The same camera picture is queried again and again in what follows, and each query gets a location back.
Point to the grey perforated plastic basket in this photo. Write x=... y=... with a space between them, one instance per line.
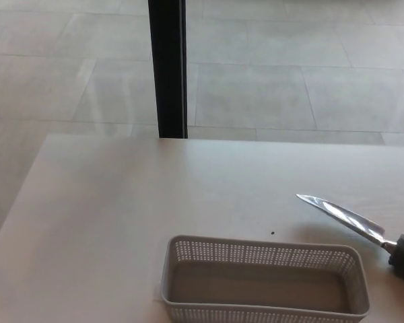
x=262 y=311

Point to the black vertical frame post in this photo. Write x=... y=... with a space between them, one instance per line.
x=166 y=67

